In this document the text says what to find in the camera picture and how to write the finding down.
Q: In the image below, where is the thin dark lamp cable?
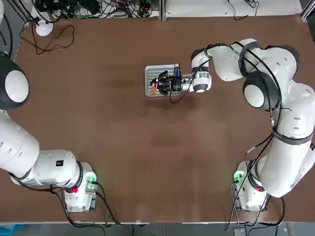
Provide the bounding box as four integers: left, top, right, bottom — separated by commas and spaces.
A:
19, 17, 75, 56

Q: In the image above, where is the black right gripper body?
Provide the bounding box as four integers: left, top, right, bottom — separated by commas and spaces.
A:
171, 76, 183, 96

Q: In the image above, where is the tangled cables bundle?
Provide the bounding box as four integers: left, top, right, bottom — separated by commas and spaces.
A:
34, 0, 159, 18

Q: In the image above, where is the thin black cable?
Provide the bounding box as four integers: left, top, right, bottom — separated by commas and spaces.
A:
227, 0, 259, 21

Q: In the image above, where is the ribbed silver metal tray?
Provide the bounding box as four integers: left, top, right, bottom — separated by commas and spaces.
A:
144, 63, 182, 98

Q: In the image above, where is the aluminium frame post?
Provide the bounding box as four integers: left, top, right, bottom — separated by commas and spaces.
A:
159, 0, 167, 22
300, 0, 315, 20

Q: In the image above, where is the black base cable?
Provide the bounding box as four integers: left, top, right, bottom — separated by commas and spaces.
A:
50, 181, 122, 226
225, 159, 286, 231

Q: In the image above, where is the orange oil bottle black nozzle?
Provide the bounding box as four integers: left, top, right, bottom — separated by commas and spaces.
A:
150, 78, 160, 96

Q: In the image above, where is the white desk lamp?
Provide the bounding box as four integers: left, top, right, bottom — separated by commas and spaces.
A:
29, 14, 54, 37

